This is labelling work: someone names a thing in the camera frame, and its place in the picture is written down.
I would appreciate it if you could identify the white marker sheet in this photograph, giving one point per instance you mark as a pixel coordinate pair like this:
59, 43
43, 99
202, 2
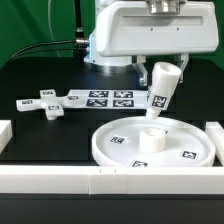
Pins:
108, 99

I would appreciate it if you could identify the white round table top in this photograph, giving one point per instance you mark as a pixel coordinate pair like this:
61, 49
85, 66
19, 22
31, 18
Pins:
141, 142

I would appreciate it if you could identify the white fence block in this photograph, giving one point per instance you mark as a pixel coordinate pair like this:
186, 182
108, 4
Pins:
5, 133
216, 132

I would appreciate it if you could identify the white cross-shaped table base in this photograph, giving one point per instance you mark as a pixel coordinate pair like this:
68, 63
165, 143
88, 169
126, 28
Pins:
54, 106

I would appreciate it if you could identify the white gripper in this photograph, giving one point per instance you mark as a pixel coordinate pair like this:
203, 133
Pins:
127, 28

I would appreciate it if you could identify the white left fence block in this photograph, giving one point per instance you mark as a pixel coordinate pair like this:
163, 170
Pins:
5, 133

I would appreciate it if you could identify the white front fence bar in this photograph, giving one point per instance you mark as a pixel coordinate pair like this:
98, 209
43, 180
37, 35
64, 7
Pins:
103, 180

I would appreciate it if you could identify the black vertical cable connector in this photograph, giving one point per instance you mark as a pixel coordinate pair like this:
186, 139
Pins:
78, 21

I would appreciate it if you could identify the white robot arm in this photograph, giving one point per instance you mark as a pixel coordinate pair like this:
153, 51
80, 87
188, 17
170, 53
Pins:
116, 64

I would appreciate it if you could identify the white right fence block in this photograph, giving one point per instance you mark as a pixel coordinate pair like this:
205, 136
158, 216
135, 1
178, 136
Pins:
216, 132

